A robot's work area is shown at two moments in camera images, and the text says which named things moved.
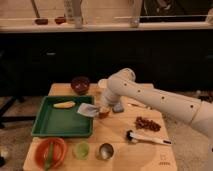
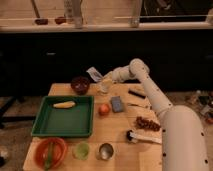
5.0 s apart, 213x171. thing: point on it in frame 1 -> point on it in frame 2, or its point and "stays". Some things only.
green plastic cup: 82,151 stays
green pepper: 50,154 stays
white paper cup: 103,83 stays
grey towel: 88,109 -> 95,74
